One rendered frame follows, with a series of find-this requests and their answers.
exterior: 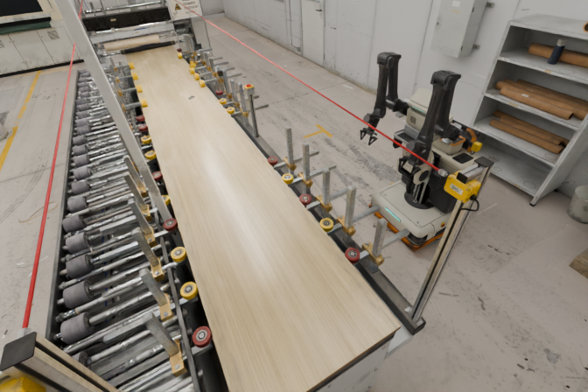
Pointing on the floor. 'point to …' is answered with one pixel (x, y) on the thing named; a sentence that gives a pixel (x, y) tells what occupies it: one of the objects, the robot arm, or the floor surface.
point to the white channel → (101, 77)
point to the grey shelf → (535, 177)
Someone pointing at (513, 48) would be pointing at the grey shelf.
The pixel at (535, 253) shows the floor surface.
